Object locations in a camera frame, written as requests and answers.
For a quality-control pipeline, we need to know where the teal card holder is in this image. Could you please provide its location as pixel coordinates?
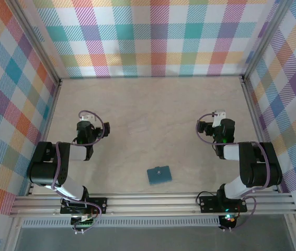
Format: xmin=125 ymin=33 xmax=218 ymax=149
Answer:
xmin=146 ymin=165 xmax=174 ymax=186

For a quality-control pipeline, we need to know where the right controller board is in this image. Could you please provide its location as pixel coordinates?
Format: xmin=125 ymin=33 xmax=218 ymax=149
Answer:
xmin=218 ymin=213 xmax=239 ymax=232

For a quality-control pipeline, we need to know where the controller board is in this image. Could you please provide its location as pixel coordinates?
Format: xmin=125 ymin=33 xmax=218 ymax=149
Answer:
xmin=70 ymin=214 xmax=98 ymax=235
xmin=218 ymin=213 xmax=239 ymax=232

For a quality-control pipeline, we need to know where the left controller board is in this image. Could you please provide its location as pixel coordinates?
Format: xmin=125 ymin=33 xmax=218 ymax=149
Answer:
xmin=70 ymin=214 xmax=98 ymax=235

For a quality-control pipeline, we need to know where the aluminium side rail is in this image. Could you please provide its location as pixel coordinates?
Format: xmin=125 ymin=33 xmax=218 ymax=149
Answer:
xmin=25 ymin=79 xmax=63 ymax=197
xmin=241 ymin=75 xmax=282 ymax=194

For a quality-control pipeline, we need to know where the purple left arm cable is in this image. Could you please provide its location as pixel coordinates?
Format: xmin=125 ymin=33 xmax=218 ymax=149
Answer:
xmin=51 ymin=110 xmax=105 ymax=235

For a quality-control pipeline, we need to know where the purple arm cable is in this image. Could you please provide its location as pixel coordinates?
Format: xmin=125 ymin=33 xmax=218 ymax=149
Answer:
xmin=195 ymin=112 xmax=271 ymax=233
xmin=51 ymin=110 xmax=105 ymax=235

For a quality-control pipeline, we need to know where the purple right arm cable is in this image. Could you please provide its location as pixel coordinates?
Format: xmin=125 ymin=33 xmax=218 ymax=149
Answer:
xmin=195 ymin=112 xmax=271 ymax=233

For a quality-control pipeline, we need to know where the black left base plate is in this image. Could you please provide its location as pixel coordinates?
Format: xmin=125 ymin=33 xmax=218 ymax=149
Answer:
xmin=60 ymin=197 xmax=108 ymax=215

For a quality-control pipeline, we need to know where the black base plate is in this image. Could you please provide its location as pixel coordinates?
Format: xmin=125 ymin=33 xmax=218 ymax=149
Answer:
xmin=199 ymin=195 xmax=248 ymax=213
xmin=60 ymin=197 xmax=108 ymax=215

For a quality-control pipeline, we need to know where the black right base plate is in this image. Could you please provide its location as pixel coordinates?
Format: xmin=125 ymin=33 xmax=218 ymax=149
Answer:
xmin=199 ymin=195 xmax=248 ymax=213

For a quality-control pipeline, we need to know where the long aluminium base rail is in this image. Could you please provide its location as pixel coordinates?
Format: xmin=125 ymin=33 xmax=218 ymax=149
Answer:
xmin=8 ymin=192 xmax=296 ymax=218

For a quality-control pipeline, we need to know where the aluminium corner post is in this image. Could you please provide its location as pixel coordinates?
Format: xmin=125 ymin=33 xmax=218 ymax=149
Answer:
xmin=241 ymin=0 xmax=290 ymax=83
xmin=8 ymin=0 xmax=62 ymax=88

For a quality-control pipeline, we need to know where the slotted grey cable duct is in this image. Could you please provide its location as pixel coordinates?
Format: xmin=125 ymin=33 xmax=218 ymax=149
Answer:
xmin=21 ymin=218 xmax=222 ymax=228

